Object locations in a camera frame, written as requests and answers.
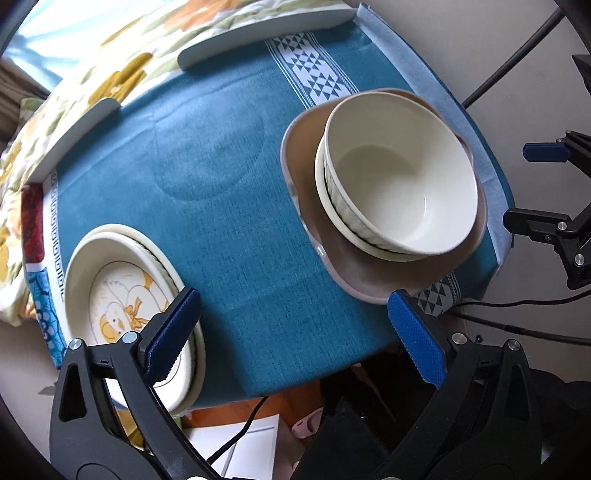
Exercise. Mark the white paper sheet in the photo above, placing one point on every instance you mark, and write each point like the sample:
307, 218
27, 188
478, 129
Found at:
258, 443

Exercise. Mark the brown plate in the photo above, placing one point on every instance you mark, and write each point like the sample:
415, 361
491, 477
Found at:
304, 152

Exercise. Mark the white plate rim top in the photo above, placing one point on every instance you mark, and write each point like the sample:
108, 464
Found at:
258, 39

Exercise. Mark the colourful patterned cloth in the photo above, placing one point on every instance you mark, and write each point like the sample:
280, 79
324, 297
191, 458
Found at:
34, 221

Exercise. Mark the white plate rim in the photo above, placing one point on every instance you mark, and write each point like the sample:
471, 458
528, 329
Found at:
74, 138
258, 39

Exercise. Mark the pink slipper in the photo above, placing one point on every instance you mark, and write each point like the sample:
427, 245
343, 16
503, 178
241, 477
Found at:
307, 424

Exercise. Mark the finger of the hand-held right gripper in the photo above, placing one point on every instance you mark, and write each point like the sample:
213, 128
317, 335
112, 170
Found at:
545, 152
540, 222

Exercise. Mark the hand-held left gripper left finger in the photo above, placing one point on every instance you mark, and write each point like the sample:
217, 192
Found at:
171, 337

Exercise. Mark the cream ceramic bowl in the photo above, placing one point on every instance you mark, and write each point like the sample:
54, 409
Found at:
342, 222
392, 184

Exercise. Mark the cream duck-print plate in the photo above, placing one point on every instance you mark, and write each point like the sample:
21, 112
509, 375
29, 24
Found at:
120, 295

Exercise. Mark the white plate rim left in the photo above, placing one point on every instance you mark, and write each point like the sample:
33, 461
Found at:
74, 138

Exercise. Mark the large white plate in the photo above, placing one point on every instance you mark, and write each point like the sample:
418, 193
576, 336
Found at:
200, 364

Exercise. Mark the floral blanket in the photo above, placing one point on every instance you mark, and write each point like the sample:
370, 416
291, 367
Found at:
115, 60

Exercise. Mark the light blue sheer curtain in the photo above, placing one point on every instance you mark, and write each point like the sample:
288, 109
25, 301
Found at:
41, 37

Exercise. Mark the blue patterned tablecloth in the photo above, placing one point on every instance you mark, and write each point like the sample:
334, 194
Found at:
231, 230

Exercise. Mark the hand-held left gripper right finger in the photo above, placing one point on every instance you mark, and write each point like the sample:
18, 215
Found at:
415, 341

